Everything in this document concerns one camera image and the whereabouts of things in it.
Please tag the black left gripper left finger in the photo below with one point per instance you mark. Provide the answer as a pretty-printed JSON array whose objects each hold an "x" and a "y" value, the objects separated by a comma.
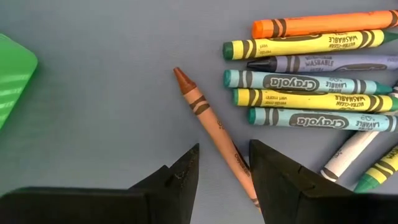
[{"x": 140, "y": 205}]

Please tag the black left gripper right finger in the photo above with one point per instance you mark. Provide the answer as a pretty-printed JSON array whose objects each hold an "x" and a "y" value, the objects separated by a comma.
[{"x": 295, "y": 199}]

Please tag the white-wrapped crayon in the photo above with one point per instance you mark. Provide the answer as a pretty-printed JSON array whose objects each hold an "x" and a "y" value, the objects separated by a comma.
[{"x": 348, "y": 152}]

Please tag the brown crayon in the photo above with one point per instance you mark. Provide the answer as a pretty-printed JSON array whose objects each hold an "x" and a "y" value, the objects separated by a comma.
[{"x": 211, "y": 121}]

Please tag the teal crayon light-blue wrapper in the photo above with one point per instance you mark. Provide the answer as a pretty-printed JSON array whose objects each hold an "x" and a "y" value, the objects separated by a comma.
[
  {"x": 342, "y": 85},
  {"x": 280, "y": 116}
]

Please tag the green plastic basket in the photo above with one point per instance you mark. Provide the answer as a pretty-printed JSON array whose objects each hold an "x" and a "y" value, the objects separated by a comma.
[{"x": 15, "y": 77}]

